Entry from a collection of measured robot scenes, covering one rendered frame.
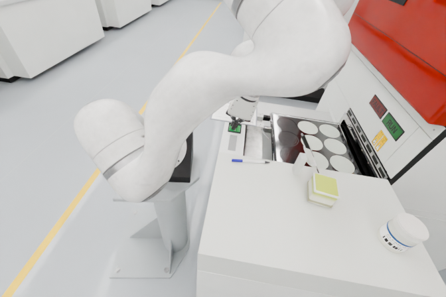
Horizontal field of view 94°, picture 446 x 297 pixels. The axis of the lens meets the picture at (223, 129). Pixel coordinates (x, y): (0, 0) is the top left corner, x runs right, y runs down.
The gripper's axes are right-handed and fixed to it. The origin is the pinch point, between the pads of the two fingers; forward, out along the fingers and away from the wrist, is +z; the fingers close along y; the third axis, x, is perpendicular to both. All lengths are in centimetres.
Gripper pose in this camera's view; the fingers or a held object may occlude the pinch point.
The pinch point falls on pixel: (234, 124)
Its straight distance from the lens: 88.1
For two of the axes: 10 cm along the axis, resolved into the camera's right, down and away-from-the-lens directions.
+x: -1.4, 6.5, -7.5
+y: -9.5, -3.1, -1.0
